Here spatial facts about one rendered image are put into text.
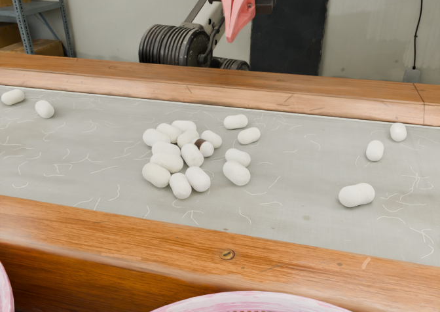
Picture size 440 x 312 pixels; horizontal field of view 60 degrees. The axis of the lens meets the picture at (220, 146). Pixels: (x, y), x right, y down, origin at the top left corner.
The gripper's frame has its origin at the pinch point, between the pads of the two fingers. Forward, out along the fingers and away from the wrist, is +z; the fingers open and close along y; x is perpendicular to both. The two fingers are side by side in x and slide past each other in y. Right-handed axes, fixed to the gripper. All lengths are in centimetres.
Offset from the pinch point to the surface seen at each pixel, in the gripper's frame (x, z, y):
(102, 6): 154, -133, -133
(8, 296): -18.5, 35.0, -6.1
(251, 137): 1.6, 14.0, 5.0
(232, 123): 3.7, 11.4, 1.9
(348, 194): -5.7, 21.6, 16.0
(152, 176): -6.2, 22.7, -3.4
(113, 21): 161, -126, -126
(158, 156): -4.5, 20.0, -3.9
